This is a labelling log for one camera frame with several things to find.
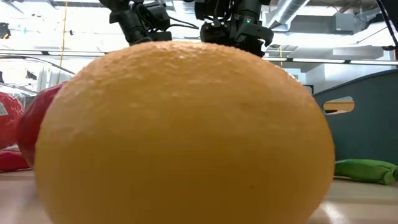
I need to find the blue plastic basket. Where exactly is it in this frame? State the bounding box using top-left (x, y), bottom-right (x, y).
top-left (312, 68), bottom-right (398, 167)

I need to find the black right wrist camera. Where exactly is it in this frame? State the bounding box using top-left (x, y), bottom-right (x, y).
top-left (238, 23), bottom-right (275, 48)

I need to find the long red chili pepper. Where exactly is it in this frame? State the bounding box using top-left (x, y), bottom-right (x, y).
top-left (0, 150), bottom-right (31, 173)

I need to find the yellow hanging cord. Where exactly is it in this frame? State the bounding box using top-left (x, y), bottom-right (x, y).
top-left (57, 0), bottom-right (68, 85)

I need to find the long ceiling light strip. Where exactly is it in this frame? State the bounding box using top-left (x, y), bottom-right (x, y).
top-left (292, 57), bottom-right (398, 66)
top-left (0, 49), bottom-right (108, 57)

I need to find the large orange citrus fruit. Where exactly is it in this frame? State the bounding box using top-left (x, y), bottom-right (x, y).
top-left (33, 40), bottom-right (336, 224)

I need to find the red tomato with green leaf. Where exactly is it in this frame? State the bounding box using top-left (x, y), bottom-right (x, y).
top-left (16, 82), bottom-right (68, 169)

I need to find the clear plastic bin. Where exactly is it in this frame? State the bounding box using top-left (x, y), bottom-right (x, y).
top-left (0, 53), bottom-right (77, 153)

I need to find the black dome ceiling camera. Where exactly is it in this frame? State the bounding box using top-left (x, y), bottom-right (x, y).
top-left (0, 22), bottom-right (12, 40)

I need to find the smooth silver ceiling duct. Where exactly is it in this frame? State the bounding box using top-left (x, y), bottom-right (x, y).
top-left (266, 0), bottom-right (312, 30)

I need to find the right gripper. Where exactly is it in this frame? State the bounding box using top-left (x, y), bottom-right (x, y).
top-left (200, 21), bottom-right (266, 58)

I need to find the grey ceiling air unit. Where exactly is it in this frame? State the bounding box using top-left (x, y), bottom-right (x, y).
top-left (334, 12), bottom-right (376, 35)

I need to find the green pea pod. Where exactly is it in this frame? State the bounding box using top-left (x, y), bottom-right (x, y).
top-left (334, 158), bottom-right (398, 186)

